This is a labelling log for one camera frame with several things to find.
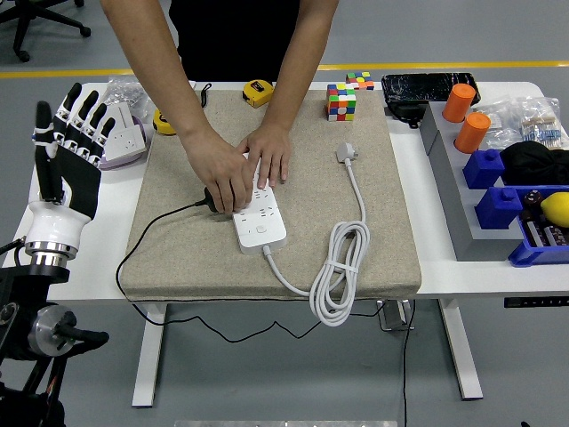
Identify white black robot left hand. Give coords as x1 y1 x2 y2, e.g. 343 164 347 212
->
25 82 117 246

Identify person's left hand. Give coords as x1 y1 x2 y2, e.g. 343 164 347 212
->
235 122 293 190

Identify person's right hand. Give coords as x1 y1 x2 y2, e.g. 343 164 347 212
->
182 128 258 214

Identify black plug adapter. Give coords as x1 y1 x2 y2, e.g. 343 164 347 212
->
202 185 235 214

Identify white power strip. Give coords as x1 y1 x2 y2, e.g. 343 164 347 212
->
232 155 289 255

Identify thin black adapter cord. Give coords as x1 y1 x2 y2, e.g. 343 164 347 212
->
115 202 383 344

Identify white three-pin plug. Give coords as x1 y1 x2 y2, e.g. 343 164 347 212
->
335 141 357 166

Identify small yellow tape measure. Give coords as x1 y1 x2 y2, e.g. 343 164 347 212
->
242 79 275 109

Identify grey-brown fabric mat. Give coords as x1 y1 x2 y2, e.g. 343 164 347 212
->
120 88 423 302

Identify large yellow tape measure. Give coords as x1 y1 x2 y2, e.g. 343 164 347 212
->
153 83 212 136

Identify large colourful puzzle cube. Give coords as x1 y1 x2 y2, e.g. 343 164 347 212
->
325 82 358 122

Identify white table leg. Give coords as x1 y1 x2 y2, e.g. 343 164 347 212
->
131 302 169 408
437 298 485 400

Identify clear bag of screws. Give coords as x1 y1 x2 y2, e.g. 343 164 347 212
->
106 76 150 112

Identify small colourful puzzle cube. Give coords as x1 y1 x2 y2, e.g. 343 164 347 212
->
345 70 375 92

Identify person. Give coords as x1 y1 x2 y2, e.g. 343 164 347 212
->
168 0 304 84

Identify black table control panel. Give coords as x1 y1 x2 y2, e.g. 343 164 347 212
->
503 296 569 309

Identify black power brick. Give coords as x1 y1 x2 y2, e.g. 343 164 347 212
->
385 102 426 130

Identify black glossy wrapped tray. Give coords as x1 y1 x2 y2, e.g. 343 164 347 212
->
381 72 483 108

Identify black office chair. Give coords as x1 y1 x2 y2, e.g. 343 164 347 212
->
0 0 92 63

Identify blue plastic bin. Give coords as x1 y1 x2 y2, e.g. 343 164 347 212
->
508 183 569 268

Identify dark striped cylinders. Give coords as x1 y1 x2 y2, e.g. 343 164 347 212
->
524 212 569 248

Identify orange cylinder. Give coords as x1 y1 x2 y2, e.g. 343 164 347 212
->
442 83 477 124
453 111 492 155

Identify grey stepped block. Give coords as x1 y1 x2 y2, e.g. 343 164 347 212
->
420 101 525 262

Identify small blue block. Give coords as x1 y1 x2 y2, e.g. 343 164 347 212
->
462 149 507 189

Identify large blue block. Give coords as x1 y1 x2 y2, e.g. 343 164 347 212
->
474 185 525 230

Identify yellow lemon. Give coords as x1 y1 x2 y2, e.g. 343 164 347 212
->
540 191 569 228

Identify clear plastic parts bag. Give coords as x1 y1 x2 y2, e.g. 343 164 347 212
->
473 100 524 150

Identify black cloth bundle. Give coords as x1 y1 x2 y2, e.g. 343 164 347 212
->
500 141 569 187

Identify clear bag of resistors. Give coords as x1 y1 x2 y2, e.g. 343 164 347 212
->
515 95 565 150

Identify white wall socket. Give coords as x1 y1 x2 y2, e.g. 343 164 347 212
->
106 126 148 162

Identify white power strip cord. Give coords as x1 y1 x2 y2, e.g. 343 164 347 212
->
263 163 372 328

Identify black hanging floor cable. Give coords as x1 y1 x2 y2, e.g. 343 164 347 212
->
401 300 417 427

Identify metal bracket under table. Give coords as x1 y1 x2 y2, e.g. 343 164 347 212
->
376 300 415 333

